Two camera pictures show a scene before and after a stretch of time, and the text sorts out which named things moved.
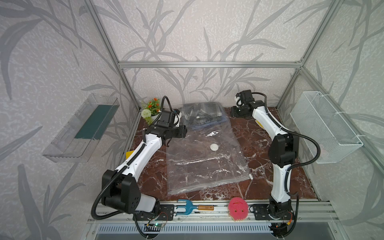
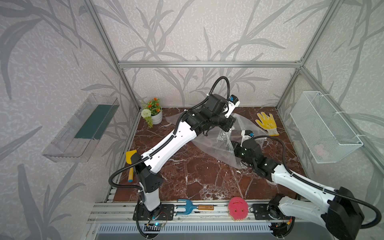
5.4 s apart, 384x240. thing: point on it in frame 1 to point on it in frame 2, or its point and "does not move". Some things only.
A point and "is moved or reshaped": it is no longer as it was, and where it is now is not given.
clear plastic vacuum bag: x=210 y=155 is moved or reshaped
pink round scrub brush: x=238 y=208 does not move
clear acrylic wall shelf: x=77 y=142 does not move
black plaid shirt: x=200 y=116 is moved or reshaped
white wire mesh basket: x=316 y=118 does not move
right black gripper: x=233 y=112 to x=235 y=145
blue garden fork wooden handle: x=189 y=207 does not move
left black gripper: x=182 y=132 to x=230 y=121
